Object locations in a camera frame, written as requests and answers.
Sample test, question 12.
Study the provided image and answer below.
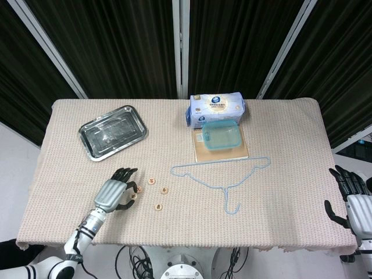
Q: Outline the white frame post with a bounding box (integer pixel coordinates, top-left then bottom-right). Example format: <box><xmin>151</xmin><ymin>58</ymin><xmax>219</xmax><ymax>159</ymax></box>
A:
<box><xmin>7</xmin><ymin>0</ymin><xmax>90</xmax><ymax>99</ymax></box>
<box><xmin>256</xmin><ymin>0</ymin><xmax>319</xmax><ymax>100</ymax></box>
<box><xmin>171</xmin><ymin>0</ymin><xmax>190</xmax><ymax>99</ymax></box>
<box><xmin>332</xmin><ymin>125</ymin><xmax>372</xmax><ymax>155</ymax></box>

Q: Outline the blue white tissue pack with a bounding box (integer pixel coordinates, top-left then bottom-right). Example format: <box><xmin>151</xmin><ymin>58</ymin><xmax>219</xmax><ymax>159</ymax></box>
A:
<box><xmin>185</xmin><ymin>92</ymin><xmax>246</xmax><ymax>130</ymax></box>

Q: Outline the black cable bundle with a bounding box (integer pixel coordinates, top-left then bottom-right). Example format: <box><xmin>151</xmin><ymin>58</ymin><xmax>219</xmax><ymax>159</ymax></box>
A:
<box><xmin>115</xmin><ymin>245</ymin><xmax>155</xmax><ymax>279</ymax></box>
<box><xmin>222</xmin><ymin>246</ymin><xmax>251</xmax><ymax>279</ymax></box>

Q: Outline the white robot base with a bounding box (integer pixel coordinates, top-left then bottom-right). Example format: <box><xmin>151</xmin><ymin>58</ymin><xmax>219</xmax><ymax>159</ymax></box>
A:
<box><xmin>142</xmin><ymin>245</ymin><xmax>224</xmax><ymax>279</ymax></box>

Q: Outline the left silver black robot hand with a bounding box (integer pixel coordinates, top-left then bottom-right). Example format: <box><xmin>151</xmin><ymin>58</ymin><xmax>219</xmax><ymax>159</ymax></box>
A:
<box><xmin>92</xmin><ymin>167</ymin><xmax>143</xmax><ymax>214</ymax></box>

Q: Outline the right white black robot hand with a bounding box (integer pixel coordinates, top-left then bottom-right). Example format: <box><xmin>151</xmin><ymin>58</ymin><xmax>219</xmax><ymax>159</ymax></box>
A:
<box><xmin>324</xmin><ymin>164</ymin><xmax>372</xmax><ymax>239</ymax></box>

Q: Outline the brown spiral notebook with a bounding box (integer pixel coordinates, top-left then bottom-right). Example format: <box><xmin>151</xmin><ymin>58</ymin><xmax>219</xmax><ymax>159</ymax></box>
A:
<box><xmin>191</xmin><ymin>127</ymin><xmax>250</xmax><ymax>163</ymax></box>

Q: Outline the rectangular steel tray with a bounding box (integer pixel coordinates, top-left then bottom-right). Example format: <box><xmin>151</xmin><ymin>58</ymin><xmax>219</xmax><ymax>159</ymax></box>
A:
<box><xmin>77</xmin><ymin>105</ymin><xmax>149</xmax><ymax>162</ymax></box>

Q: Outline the light blue wire hanger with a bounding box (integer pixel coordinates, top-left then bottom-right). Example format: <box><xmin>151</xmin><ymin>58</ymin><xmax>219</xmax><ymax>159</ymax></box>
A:
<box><xmin>170</xmin><ymin>156</ymin><xmax>271</xmax><ymax>216</ymax></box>

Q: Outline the beige woven tablecloth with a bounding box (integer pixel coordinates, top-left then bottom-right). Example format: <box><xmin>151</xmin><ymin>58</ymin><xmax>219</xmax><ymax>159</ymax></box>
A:
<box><xmin>16</xmin><ymin>98</ymin><xmax>359</xmax><ymax>254</ymax></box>

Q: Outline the clear container with teal lid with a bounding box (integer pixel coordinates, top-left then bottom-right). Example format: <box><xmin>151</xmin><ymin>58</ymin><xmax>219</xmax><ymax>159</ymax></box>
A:
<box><xmin>201</xmin><ymin>120</ymin><xmax>244</xmax><ymax>152</ymax></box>

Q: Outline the black pleated curtain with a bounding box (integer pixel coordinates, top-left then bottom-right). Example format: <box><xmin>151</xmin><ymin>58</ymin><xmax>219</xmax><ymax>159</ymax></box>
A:
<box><xmin>0</xmin><ymin>0</ymin><xmax>80</xmax><ymax>146</ymax></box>
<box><xmin>263</xmin><ymin>0</ymin><xmax>372</xmax><ymax>149</ymax></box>
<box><xmin>24</xmin><ymin>0</ymin><xmax>178</xmax><ymax>99</ymax></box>
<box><xmin>188</xmin><ymin>0</ymin><xmax>309</xmax><ymax>100</ymax></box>

